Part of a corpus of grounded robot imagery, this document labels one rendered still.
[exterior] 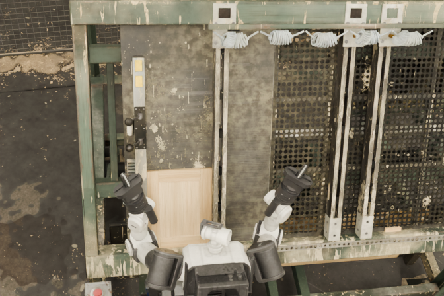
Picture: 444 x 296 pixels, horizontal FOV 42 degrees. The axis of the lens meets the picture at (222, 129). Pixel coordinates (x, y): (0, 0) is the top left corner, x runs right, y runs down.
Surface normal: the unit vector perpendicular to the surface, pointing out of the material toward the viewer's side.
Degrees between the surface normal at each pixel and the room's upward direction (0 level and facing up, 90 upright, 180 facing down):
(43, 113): 0
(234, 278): 23
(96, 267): 57
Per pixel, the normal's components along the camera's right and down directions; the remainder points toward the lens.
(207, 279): 0.05, -0.89
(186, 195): 0.18, 0.29
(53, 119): 0.11, -0.63
